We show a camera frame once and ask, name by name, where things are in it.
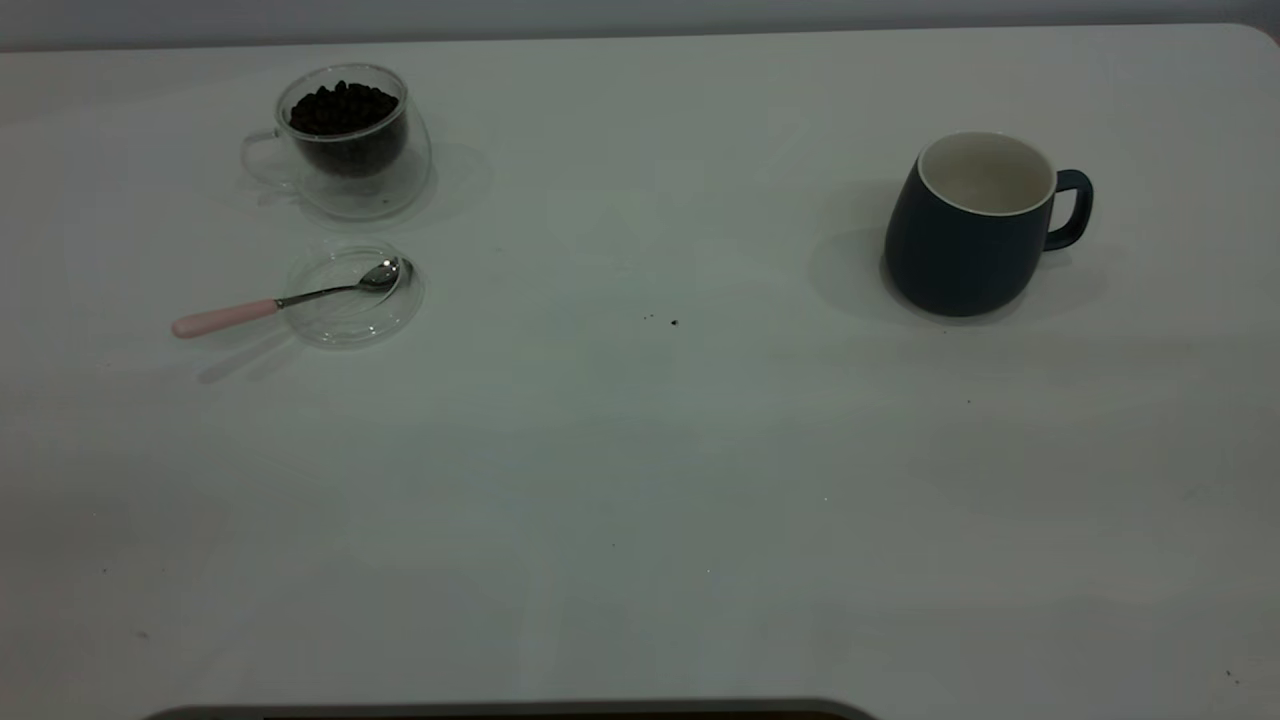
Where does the dark blue-grey ceramic mug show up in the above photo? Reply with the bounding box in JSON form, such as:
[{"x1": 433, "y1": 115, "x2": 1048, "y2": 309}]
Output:
[{"x1": 882, "y1": 131, "x2": 1094, "y2": 318}]

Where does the pink handled metal spoon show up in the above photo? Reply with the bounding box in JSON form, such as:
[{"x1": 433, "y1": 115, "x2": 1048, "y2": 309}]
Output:
[{"x1": 171, "y1": 257, "x2": 402, "y2": 340}]

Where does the clear round glass lid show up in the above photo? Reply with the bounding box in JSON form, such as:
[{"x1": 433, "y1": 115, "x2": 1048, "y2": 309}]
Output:
[{"x1": 283, "y1": 243, "x2": 426, "y2": 348}]

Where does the dark coffee beans pile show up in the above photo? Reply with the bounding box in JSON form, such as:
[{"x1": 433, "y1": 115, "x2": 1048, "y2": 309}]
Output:
[{"x1": 288, "y1": 80, "x2": 409, "y2": 179}]

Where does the clear double-wall glass cup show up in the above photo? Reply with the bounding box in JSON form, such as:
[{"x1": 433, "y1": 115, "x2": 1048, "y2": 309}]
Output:
[{"x1": 240, "y1": 63, "x2": 433, "y2": 221}]

